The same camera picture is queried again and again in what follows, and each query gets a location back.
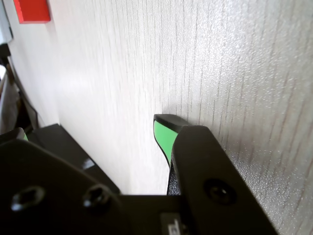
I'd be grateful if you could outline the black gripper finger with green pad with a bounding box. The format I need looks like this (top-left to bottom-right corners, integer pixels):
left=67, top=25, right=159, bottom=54
left=153, top=114, right=280, bottom=235
left=0, top=127, right=128, bottom=235

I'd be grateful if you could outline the red wooden cube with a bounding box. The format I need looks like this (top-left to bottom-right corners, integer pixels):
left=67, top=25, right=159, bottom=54
left=13, top=0, right=51, bottom=24

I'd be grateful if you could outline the black plastic box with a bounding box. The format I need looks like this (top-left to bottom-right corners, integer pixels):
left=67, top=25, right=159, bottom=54
left=26, top=123, right=121, bottom=196

